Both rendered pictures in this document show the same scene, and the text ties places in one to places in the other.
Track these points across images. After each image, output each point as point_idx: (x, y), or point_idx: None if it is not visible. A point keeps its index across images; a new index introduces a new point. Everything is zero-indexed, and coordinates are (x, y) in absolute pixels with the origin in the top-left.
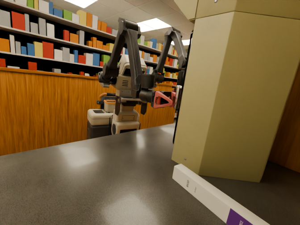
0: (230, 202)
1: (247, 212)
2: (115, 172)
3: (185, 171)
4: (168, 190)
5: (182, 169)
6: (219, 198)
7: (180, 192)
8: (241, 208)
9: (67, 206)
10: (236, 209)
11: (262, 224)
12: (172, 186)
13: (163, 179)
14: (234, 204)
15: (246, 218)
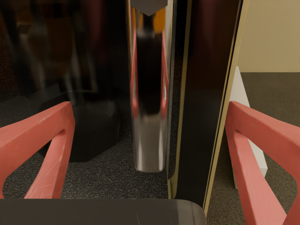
0: (239, 96)
1: (233, 87)
2: None
3: (252, 147)
4: (289, 175)
5: (256, 153)
6: (247, 103)
7: (268, 162)
8: (233, 89)
9: None
10: (242, 92)
11: (233, 79)
12: (275, 177)
13: (283, 199)
14: (237, 94)
15: (242, 86)
